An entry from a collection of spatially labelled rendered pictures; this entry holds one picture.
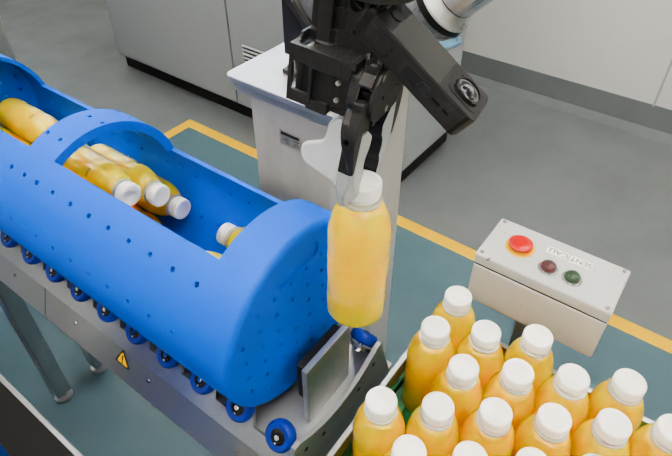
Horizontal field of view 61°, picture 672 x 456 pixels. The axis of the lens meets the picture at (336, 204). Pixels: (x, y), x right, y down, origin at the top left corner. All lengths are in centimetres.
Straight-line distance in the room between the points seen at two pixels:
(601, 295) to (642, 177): 235
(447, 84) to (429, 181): 238
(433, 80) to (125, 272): 50
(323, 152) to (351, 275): 14
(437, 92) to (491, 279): 49
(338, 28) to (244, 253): 31
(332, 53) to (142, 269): 41
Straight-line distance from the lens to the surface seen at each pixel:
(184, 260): 72
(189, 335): 73
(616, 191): 304
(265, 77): 121
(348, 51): 48
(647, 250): 277
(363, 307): 62
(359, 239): 55
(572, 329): 90
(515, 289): 89
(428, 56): 46
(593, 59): 353
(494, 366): 83
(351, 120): 46
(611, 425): 78
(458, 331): 85
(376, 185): 54
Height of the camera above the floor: 170
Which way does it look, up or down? 40 degrees down
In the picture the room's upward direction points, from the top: straight up
